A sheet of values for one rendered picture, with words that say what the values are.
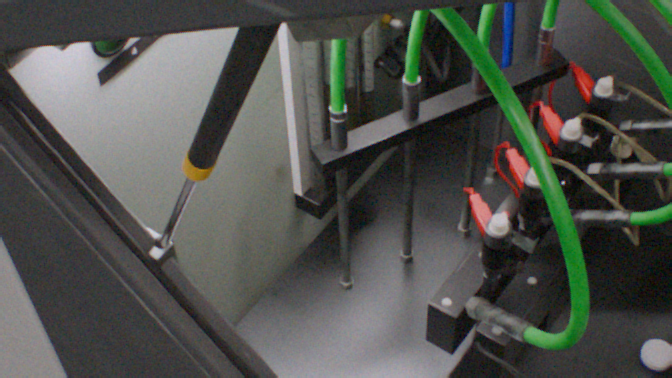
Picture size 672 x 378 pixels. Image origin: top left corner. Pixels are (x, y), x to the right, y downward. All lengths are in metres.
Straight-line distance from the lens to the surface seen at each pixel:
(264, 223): 1.25
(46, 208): 0.81
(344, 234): 1.25
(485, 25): 1.12
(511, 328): 0.94
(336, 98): 1.07
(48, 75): 0.85
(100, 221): 0.78
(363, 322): 1.31
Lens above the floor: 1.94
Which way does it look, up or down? 50 degrees down
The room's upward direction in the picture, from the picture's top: 3 degrees counter-clockwise
